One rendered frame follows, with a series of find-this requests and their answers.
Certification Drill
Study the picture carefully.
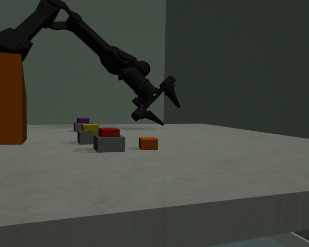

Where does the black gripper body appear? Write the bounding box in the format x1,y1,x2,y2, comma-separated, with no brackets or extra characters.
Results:
131,76,176,121

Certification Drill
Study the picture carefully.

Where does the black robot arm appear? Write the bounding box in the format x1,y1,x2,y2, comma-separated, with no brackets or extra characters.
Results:
0,0,150,89

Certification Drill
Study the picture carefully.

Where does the red button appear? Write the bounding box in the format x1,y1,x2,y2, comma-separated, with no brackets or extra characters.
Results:
94,128,125,153

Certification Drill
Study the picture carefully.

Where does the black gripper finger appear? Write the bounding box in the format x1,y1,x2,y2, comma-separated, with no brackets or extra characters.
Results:
140,111,164,125
164,85,180,108

